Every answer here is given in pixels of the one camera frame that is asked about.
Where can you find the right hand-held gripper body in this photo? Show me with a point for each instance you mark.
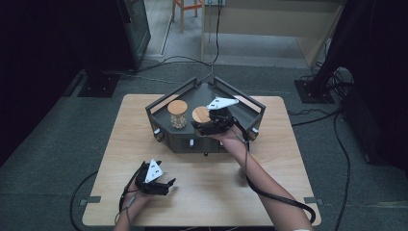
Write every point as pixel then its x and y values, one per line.
pixel 221 102

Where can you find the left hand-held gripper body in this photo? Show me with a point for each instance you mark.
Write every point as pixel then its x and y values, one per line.
pixel 153 171

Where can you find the green bean jar wooden lid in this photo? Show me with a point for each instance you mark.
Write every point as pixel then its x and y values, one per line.
pixel 200 114

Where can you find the black corner shelf rack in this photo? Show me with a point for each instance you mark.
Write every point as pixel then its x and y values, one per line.
pixel 195 96

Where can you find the cork-lidded jar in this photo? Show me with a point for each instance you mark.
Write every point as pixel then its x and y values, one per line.
pixel 177 107

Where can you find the person's right hand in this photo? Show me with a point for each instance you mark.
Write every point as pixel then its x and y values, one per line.
pixel 232 138

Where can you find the person's left hand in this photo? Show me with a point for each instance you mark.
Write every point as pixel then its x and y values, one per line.
pixel 133 199

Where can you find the grey tape strip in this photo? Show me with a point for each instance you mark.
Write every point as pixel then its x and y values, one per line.
pixel 89 200
pixel 313 200

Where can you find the light wooden partition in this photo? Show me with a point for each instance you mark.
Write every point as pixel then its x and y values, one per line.
pixel 256 19

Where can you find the black stand base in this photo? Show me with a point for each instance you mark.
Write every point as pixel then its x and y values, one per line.
pixel 312 93
pixel 99 85

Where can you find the white power strip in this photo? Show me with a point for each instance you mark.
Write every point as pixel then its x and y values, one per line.
pixel 215 2

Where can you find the orange wooden stool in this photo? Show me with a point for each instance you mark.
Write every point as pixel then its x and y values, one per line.
pixel 186 6

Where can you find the glass door cabinet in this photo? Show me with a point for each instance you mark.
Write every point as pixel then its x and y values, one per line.
pixel 136 32

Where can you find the dark equipment box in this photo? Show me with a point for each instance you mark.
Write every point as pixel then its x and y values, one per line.
pixel 359 128

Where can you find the black curtain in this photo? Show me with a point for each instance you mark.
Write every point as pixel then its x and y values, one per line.
pixel 32 64
pixel 385 48

